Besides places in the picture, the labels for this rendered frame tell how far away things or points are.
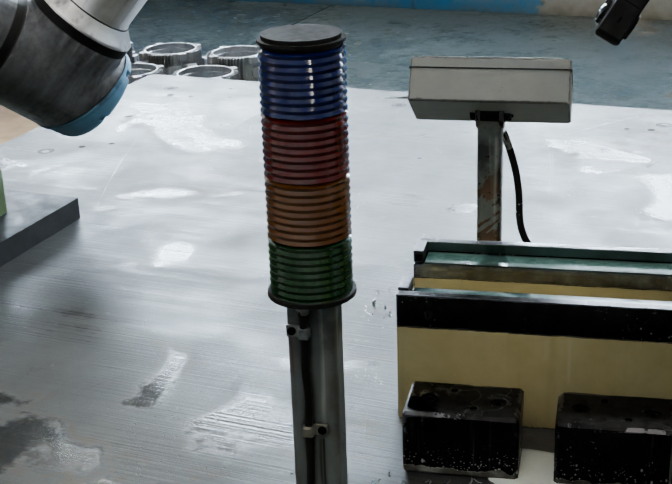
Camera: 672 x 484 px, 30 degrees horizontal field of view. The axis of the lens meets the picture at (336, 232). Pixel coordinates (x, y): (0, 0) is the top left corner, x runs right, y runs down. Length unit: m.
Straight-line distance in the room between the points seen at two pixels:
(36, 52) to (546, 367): 0.88
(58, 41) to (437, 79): 0.60
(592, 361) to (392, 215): 0.61
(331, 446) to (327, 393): 0.04
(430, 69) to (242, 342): 0.35
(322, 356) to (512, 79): 0.51
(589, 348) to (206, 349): 0.43
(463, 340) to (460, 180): 0.71
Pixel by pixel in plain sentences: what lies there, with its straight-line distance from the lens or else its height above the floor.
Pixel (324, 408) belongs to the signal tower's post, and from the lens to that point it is 0.93.
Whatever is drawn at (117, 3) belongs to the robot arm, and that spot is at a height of 1.08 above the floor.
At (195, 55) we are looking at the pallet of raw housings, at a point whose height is 0.54.
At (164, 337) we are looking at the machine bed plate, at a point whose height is 0.80.
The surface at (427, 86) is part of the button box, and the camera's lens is 1.34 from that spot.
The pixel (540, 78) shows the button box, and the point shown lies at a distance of 1.33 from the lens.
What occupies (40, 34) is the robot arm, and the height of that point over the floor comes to 1.05.
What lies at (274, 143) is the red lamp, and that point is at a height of 1.15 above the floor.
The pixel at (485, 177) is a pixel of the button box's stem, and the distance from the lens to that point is 1.38.
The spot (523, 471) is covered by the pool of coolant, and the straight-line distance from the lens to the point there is 1.12.
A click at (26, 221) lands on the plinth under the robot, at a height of 0.83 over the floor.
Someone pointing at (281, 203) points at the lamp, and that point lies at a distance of 0.85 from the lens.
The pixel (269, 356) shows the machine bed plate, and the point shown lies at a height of 0.80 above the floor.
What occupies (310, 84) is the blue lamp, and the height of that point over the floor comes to 1.19.
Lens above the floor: 1.39
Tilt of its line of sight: 21 degrees down
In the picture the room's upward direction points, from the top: 2 degrees counter-clockwise
